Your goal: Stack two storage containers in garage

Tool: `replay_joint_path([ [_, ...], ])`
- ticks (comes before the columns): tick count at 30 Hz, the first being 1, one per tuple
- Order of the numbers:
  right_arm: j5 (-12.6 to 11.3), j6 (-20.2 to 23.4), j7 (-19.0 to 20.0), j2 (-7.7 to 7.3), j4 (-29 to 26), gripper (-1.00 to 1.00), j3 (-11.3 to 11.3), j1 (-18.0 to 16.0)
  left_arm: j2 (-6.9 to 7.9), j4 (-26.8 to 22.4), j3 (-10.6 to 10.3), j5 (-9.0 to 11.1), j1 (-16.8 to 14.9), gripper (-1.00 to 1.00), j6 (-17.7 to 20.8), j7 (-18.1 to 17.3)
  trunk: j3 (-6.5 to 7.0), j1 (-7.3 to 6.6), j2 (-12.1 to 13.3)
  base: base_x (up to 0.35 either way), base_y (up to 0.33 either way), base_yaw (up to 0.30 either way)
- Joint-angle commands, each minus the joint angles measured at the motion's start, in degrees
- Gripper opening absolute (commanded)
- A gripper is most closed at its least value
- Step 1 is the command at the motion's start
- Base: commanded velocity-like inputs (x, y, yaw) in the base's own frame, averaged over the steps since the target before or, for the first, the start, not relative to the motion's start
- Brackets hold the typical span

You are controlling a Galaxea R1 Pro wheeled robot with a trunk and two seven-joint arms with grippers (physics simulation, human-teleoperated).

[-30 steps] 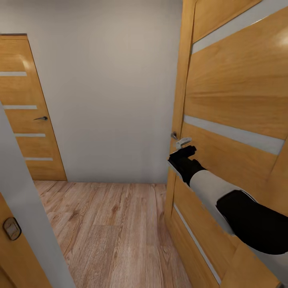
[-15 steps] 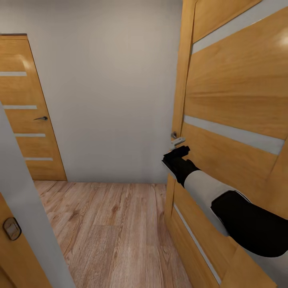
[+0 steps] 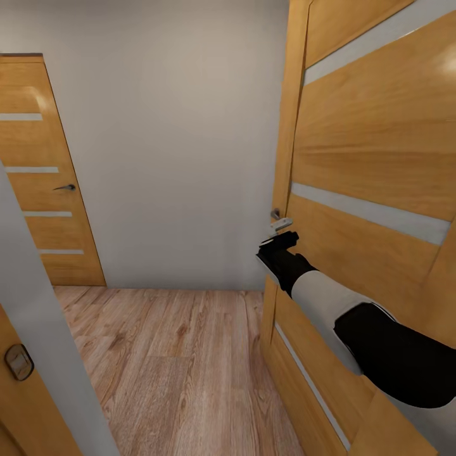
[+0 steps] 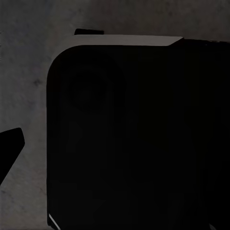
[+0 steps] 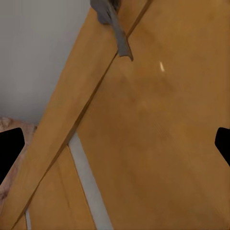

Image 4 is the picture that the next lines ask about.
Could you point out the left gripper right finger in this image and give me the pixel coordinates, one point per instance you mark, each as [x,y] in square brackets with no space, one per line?
[222,142]

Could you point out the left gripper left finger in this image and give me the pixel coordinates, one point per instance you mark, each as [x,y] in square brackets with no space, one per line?
[11,143]

